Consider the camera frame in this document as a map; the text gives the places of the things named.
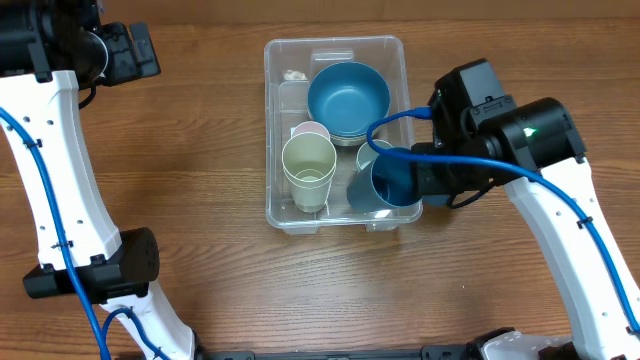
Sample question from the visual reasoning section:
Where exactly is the tall blue cup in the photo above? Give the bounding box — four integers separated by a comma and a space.
346, 154, 421, 212

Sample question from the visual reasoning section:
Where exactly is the small grey cup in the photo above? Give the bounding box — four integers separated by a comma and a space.
356, 139, 393, 172

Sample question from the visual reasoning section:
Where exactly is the cream bowl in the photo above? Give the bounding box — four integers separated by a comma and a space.
312, 116, 373, 147

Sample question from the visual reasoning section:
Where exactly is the dark blue bowl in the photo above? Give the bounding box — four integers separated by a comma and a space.
307, 62, 391, 138

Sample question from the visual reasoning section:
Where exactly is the tall cream cup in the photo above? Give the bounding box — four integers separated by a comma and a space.
285, 169, 332, 213
282, 132, 337, 188

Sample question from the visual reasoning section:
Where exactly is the small pink cup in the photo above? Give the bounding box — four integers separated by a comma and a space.
291, 121, 331, 140

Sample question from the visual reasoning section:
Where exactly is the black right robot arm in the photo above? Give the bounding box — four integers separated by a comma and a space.
411, 59, 639, 359

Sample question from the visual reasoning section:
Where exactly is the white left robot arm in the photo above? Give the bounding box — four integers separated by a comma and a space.
1, 1, 205, 359

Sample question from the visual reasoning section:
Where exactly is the clear plastic storage bin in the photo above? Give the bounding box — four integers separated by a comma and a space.
264, 35, 422, 235

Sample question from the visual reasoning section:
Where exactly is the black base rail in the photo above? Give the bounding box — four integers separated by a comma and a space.
195, 345, 472, 360

